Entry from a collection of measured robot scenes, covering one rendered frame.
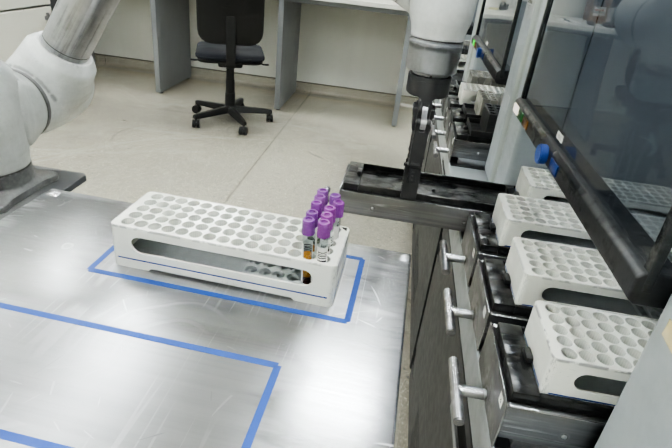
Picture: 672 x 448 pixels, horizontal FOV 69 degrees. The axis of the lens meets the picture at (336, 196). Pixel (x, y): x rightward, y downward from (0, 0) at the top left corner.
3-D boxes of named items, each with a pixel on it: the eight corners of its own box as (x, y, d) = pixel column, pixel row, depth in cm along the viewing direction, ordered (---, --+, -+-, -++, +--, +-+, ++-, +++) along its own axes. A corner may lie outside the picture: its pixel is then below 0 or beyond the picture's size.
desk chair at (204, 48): (187, 135, 331) (181, -37, 284) (192, 106, 386) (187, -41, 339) (277, 137, 344) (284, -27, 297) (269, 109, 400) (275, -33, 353)
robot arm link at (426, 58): (461, 38, 87) (454, 72, 89) (410, 31, 88) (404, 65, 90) (466, 46, 79) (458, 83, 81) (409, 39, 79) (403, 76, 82)
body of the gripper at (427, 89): (453, 80, 82) (442, 133, 86) (450, 70, 89) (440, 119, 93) (408, 74, 82) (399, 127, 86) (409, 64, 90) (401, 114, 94)
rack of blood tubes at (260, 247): (345, 264, 71) (350, 227, 68) (332, 308, 62) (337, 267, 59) (152, 227, 74) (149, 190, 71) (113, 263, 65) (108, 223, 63)
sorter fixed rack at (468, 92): (546, 112, 164) (552, 94, 161) (554, 121, 155) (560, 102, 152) (456, 100, 166) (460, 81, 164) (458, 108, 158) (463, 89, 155)
